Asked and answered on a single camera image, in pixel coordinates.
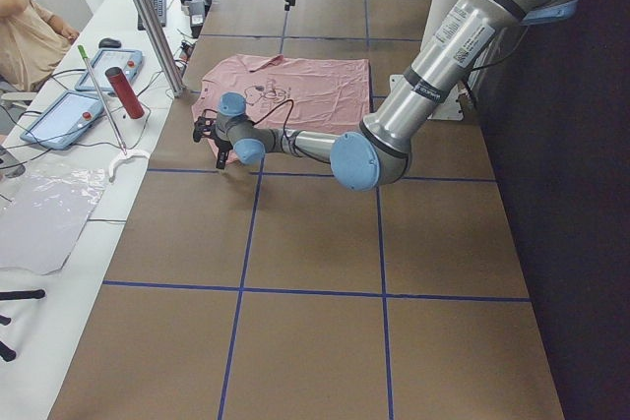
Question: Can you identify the pink Snoopy t-shirt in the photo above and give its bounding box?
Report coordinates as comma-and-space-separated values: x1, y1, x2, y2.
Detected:
191, 53, 372, 165

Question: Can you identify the white plastic hanger hook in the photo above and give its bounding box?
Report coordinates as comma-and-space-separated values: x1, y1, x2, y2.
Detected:
107, 150, 151, 182

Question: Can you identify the red cylindrical bottle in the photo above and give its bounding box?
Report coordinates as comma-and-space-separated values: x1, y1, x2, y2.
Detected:
105, 67, 145, 119

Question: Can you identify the far blue teach pendant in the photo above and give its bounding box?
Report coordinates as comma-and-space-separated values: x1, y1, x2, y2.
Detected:
78, 45, 144, 92

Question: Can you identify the blue teach pendant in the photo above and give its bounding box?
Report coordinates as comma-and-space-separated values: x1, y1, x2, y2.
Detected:
78, 45, 144, 92
20, 90, 104, 150

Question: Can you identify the black keyboard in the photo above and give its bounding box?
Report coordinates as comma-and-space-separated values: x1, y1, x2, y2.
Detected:
150, 0, 167, 27

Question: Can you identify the black computer mouse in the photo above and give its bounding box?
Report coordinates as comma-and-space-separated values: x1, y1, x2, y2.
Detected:
98, 37, 122, 49

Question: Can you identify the near blue teach pendant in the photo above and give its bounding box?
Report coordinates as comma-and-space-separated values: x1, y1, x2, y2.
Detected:
20, 90, 104, 150

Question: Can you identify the green tipped metal rod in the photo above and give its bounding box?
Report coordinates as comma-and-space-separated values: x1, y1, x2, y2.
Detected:
77, 44, 127, 156

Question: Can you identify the clear plastic bag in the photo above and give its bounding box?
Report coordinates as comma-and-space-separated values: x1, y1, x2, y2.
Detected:
1, 164, 107, 275

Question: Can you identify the seated person beige shirt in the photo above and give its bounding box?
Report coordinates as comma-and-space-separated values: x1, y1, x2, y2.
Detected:
1, 0, 80, 92

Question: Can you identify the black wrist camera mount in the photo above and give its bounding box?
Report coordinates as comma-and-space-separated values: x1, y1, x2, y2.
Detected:
192, 116, 216, 143

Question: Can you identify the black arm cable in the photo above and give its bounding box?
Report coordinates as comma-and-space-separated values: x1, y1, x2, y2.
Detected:
245, 97, 296, 146

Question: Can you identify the aluminium frame post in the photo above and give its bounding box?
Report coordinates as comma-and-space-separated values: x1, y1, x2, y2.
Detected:
133, 0, 184, 97

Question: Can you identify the black camera tripod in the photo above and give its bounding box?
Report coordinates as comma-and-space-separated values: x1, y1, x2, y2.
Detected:
0, 287, 46, 363

